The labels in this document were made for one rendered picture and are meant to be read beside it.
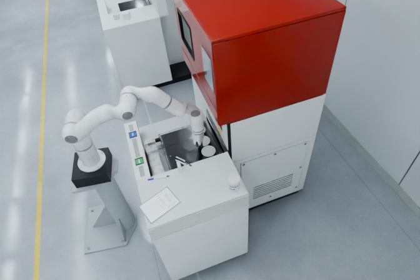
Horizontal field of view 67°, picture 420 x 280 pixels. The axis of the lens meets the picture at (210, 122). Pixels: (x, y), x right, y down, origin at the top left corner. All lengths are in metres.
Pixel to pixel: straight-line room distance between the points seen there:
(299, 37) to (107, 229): 2.29
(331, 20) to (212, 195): 1.18
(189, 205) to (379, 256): 1.69
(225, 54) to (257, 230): 1.74
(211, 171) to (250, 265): 1.02
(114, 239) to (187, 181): 1.22
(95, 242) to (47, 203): 0.72
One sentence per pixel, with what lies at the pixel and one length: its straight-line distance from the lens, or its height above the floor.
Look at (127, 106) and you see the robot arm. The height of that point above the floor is 1.45.
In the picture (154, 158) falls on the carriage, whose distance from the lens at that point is 2.29.
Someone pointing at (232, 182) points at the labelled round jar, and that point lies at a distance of 1.88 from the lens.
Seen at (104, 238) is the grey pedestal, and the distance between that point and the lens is 3.09.
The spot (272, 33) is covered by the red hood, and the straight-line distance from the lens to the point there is 1.68.
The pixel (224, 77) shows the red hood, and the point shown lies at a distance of 1.70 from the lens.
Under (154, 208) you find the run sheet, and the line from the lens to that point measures 1.96.
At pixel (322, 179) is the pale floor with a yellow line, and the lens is 3.26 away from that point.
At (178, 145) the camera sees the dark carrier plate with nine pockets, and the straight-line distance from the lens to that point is 2.29.
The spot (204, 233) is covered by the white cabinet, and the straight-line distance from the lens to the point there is 2.17.
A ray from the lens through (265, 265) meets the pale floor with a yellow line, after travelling 2.80.
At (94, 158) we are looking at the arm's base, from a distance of 2.29.
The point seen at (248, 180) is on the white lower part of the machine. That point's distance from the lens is 2.52.
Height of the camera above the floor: 2.63
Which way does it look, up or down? 46 degrees down
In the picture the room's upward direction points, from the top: 6 degrees counter-clockwise
